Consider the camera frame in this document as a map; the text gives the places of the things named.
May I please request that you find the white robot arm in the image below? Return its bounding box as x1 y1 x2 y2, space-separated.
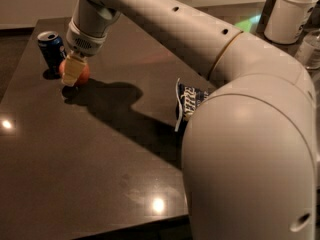
63 0 318 240

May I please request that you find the white plastic canister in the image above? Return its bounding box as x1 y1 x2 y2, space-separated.
264 0 318 45

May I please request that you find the blue kettle chips bag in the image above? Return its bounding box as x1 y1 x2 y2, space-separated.
175 80 209 132

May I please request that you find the clear plastic bottle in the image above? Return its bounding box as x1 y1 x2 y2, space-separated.
295 29 320 71

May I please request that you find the red apple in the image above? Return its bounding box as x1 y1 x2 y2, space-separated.
59 61 90 86

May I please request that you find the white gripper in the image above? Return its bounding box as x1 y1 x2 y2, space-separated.
62 0 120 87

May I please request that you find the blue pepsi can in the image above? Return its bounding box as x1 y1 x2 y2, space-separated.
37 31 67 75

